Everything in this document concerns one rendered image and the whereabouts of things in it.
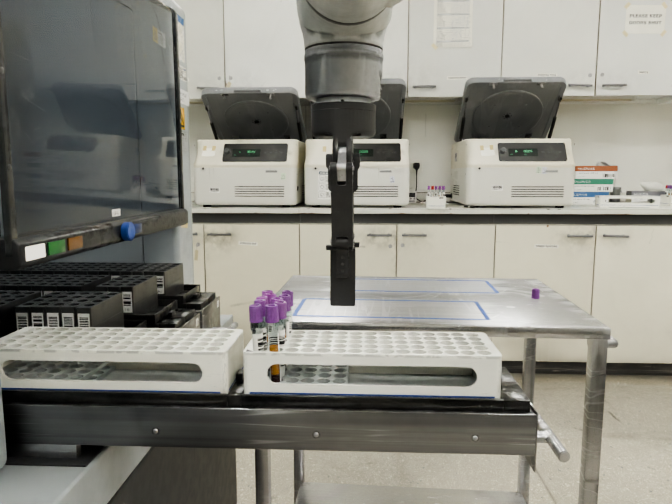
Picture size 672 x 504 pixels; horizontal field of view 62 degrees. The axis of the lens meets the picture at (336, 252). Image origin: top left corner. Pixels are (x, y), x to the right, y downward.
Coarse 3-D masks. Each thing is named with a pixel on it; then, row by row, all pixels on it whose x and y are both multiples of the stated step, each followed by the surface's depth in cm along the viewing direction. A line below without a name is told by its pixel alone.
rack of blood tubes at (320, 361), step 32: (256, 352) 65; (288, 352) 65; (320, 352) 65; (352, 352) 66; (384, 352) 66; (416, 352) 66; (448, 352) 66; (480, 352) 66; (256, 384) 65; (288, 384) 65; (320, 384) 65; (352, 384) 70; (384, 384) 70; (416, 384) 70; (448, 384) 70; (480, 384) 64
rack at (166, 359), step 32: (0, 352) 66; (32, 352) 66; (64, 352) 66; (96, 352) 66; (128, 352) 65; (160, 352) 65; (192, 352) 65; (224, 352) 65; (32, 384) 66; (64, 384) 66; (96, 384) 66; (128, 384) 66; (160, 384) 66; (192, 384) 66; (224, 384) 66
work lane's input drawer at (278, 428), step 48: (240, 384) 68; (48, 432) 65; (96, 432) 65; (144, 432) 65; (192, 432) 64; (240, 432) 64; (288, 432) 64; (336, 432) 64; (384, 432) 63; (432, 432) 63; (480, 432) 63; (528, 432) 63
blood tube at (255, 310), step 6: (252, 306) 64; (258, 306) 64; (252, 312) 64; (258, 312) 64; (252, 318) 65; (258, 318) 65; (252, 324) 65; (258, 324) 65; (252, 330) 65; (258, 330) 65; (252, 336) 65; (258, 336) 65; (252, 342) 65; (258, 342) 65; (258, 348) 65
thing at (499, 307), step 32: (288, 288) 125; (320, 288) 125; (384, 288) 125; (416, 288) 125; (448, 288) 125; (480, 288) 125; (512, 288) 125; (544, 288) 125; (320, 320) 97; (352, 320) 97; (384, 320) 97; (416, 320) 97; (448, 320) 97; (480, 320) 97; (512, 320) 97; (544, 320) 97; (576, 320) 97; (256, 480) 101
